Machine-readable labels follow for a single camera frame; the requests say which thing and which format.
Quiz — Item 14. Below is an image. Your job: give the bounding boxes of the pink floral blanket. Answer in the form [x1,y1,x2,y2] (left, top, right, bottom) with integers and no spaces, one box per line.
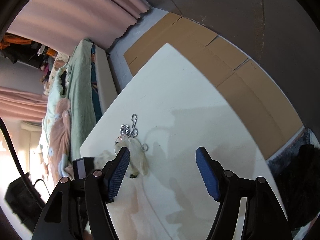
[48,98,74,184]

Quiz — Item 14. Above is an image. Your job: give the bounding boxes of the light green pillow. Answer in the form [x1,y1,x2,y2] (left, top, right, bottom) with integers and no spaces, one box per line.
[42,64,67,133]

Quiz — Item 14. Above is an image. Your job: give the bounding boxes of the silver ball chain charm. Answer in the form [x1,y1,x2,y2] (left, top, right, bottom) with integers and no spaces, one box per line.
[120,114,138,138]

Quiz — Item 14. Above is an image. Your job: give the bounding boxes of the pink window curtain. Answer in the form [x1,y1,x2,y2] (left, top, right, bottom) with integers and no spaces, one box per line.
[0,87,48,122]

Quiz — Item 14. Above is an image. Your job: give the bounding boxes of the dark wooden wardrobe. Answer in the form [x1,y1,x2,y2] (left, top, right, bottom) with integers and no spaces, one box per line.
[146,0,319,134]

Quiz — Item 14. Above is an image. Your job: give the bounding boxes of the orange hanging clothes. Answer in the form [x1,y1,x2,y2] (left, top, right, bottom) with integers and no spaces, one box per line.
[1,33,58,56]

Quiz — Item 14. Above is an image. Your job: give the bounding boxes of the black jewelry box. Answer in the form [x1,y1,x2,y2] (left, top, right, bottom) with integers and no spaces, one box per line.
[72,157,94,180]

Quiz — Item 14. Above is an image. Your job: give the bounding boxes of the flat brown cardboard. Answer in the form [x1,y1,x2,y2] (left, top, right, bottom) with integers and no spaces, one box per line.
[124,12,303,159]

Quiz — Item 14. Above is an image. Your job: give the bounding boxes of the cream cloth pouch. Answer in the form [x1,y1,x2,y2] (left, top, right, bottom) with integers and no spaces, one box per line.
[94,135,148,178]

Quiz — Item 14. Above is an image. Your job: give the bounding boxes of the green bed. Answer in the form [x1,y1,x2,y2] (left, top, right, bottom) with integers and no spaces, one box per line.
[39,39,117,164]

